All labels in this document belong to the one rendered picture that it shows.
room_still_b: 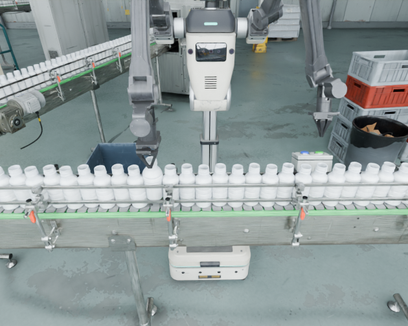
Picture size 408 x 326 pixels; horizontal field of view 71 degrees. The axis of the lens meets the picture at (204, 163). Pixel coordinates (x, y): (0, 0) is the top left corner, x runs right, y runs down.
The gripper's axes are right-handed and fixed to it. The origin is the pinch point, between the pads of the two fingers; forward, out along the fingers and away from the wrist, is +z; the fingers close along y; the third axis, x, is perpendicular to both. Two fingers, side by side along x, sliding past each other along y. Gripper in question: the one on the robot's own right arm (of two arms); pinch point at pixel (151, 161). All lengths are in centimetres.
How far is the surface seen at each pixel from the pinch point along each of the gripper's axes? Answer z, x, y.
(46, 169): 3.9, -37.1, -1.2
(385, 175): 6, 82, 1
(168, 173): 3.7, 5.6, 1.6
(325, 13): 57, 529, -1200
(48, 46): 59, -289, -538
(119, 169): 2.5, -10.9, 0.7
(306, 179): 6, 54, 2
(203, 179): 6.1, 17.6, 2.3
